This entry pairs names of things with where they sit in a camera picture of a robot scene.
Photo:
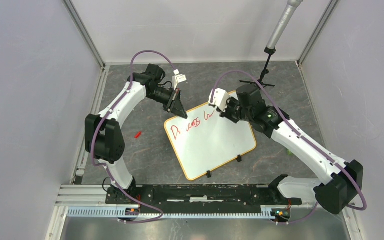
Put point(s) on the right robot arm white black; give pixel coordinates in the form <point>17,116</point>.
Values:
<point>337,181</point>

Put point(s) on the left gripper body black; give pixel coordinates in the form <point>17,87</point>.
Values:
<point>168,107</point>

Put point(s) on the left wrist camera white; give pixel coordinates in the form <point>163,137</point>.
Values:
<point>177,78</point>

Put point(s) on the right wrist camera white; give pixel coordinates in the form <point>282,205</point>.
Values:
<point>218,98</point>

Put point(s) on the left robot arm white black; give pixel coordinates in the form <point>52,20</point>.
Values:
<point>104,139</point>

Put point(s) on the red marker cap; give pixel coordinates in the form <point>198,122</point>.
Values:
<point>138,134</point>

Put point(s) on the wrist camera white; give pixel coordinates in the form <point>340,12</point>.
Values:
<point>218,98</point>
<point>177,78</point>

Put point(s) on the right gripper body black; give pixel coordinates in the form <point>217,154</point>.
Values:
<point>234,111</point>

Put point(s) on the yellow framed whiteboard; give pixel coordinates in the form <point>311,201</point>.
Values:
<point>204,141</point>

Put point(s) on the silver microphone on tripod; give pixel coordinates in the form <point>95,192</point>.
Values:
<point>270,48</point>

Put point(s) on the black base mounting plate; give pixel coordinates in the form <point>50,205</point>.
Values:
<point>199,198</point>

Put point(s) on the aluminium rail with comb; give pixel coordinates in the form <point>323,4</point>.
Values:
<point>90,201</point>

